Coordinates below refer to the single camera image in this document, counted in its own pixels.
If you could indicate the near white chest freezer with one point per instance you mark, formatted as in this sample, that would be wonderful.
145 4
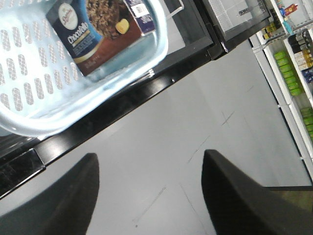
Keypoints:
31 156

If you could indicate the white store shelving unit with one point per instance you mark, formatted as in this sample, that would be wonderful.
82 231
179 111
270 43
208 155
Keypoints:
284 50

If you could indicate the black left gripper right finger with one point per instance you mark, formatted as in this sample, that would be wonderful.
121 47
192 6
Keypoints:
238 205

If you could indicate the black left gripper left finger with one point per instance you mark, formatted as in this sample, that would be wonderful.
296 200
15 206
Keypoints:
64 208

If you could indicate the white chest freezer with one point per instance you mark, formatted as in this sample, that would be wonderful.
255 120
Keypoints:
236 20
31 156

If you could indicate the light blue plastic basket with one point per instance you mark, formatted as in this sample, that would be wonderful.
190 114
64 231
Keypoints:
42 91

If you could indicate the Chocofello cookie box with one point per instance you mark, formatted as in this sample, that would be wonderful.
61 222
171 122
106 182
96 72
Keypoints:
94 31

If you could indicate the far white chest freezer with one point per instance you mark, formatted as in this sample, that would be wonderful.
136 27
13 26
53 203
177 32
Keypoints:
236 20

